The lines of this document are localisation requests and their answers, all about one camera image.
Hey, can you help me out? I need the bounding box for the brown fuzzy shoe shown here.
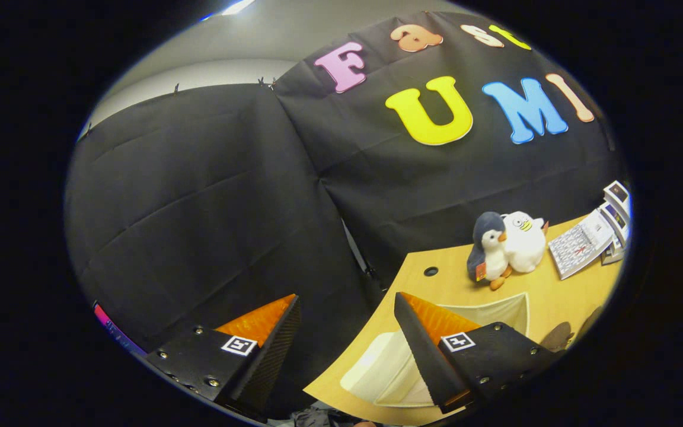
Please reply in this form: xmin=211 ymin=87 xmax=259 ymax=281
xmin=576 ymin=305 xmax=604 ymax=345
xmin=540 ymin=322 xmax=575 ymax=352

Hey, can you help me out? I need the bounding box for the white book dark photo cover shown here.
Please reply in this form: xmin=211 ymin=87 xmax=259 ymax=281
xmin=604 ymin=181 xmax=631 ymax=207

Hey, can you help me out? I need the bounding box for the person's grey clothing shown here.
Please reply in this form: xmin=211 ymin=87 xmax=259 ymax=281
xmin=267 ymin=402 xmax=354 ymax=427

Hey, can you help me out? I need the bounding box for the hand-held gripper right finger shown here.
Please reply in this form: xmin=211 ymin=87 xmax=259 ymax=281
xmin=394 ymin=292 xmax=561 ymax=415

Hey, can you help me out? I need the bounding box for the large ceiling light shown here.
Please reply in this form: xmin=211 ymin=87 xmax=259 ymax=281
xmin=202 ymin=0 xmax=256 ymax=21

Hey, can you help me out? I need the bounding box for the black backdrop cloth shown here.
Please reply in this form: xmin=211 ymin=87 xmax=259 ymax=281
xmin=64 ymin=11 xmax=621 ymax=416

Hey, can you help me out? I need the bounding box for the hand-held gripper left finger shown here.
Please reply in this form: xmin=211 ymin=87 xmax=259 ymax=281
xmin=145 ymin=294 xmax=302 ymax=423

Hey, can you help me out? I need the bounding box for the bright coloured object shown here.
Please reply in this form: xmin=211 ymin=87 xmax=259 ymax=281
xmin=92 ymin=302 xmax=146 ymax=356

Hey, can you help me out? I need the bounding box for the grey penguin plush toy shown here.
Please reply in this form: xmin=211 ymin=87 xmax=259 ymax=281
xmin=467 ymin=212 xmax=513 ymax=291

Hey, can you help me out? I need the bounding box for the white patterned cover book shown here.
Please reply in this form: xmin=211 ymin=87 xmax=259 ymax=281
xmin=548 ymin=208 xmax=615 ymax=281

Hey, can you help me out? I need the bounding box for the white duck plush toy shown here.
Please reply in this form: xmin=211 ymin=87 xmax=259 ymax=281
xmin=502 ymin=211 xmax=550 ymax=273

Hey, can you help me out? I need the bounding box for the cream fabric storage box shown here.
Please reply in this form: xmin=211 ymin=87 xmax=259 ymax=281
xmin=340 ymin=292 xmax=530 ymax=408

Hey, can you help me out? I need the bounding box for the white book blue photo cover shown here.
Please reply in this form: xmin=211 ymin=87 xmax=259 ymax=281
xmin=598 ymin=202 xmax=630 ymax=233

